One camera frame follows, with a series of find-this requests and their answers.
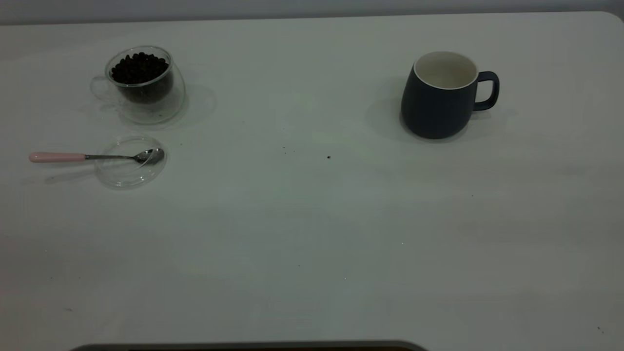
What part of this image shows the dark grey ceramic mug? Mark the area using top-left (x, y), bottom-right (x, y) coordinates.
top-left (400, 51), bottom-right (500, 140)

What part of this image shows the pink handled metal spoon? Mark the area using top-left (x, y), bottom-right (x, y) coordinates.
top-left (29, 148), bottom-right (165, 165)

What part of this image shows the clear glass cup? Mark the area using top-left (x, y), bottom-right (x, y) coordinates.
top-left (89, 45), bottom-right (187, 124)

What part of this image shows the roasted coffee beans heap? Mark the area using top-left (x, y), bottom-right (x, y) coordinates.
top-left (111, 52), bottom-right (174, 103)

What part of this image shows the clear round glass dish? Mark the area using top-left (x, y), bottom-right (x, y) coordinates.
top-left (94, 136), bottom-right (168, 189)

